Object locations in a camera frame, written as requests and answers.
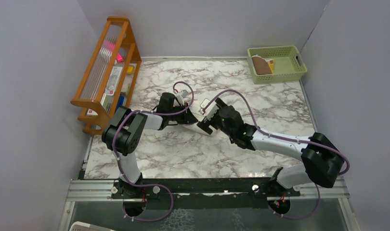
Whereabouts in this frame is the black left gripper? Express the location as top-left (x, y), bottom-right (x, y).
top-left (167, 102), bottom-right (198, 124)

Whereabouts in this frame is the yellow brown bear towel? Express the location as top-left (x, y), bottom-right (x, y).
top-left (251, 55), bottom-right (275, 75)

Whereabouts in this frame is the cream white towel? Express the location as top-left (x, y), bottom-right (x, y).
top-left (183, 100), bottom-right (212, 136)

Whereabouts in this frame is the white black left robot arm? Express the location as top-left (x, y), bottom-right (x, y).
top-left (102, 90), bottom-right (197, 198)

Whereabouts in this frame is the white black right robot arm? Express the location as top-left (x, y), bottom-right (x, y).
top-left (197, 106), bottom-right (345, 196)

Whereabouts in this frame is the blue item in rack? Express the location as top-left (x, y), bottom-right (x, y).
top-left (116, 94), bottom-right (125, 110)

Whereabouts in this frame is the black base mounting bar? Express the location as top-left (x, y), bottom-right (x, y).
top-left (110, 177), bottom-right (300, 210)

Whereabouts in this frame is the wooden rack with rods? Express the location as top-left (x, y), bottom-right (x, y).
top-left (71, 16), bottom-right (142, 135)

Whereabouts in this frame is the green perforated plastic basket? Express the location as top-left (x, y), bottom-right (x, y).
top-left (247, 46), bottom-right (307, 84)

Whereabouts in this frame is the white tray corner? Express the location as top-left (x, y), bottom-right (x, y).
top-left (69, 221), bottom-right (114, 231)

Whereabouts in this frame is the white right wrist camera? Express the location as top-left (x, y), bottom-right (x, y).
top-left (195, 98), bottom-right (227, 122)

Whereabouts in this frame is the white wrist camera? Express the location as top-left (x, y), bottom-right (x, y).
top-left (173, 89), bottom-right (190, 106)
top-left (195, 98), bottom-right (227, 122)

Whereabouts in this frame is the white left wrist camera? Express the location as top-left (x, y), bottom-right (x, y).
top-left (173, 89), bottom-right (190, 106)

